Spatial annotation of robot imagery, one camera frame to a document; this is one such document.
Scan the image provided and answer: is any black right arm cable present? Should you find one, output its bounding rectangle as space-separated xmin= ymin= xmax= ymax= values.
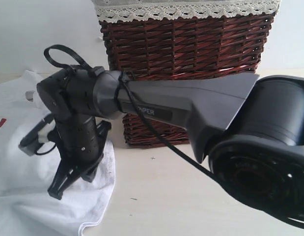
xmin=33 ymin=44 xmax=304 ymax=229

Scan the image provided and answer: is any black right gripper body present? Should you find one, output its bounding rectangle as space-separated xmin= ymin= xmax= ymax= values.
xmin=48 ymin=119 xmax=111 ymax=200

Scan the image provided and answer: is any dark brown wicker basket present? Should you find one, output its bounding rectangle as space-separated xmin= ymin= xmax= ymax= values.
xmin=98 ymin=12 xmax=275 ymax=148

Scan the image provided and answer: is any white t-shirt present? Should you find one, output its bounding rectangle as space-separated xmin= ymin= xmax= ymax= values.
xmin=0 ymin=71 xmax=115 ymax=236

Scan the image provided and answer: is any white lace crochet cloth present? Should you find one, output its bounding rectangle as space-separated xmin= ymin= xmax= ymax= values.
xmin=92 ymin=0 xmax=281 ymax=23

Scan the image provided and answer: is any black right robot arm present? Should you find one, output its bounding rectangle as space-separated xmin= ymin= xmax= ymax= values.
xmin=37 ymin=66 xmax=304 ymax=229

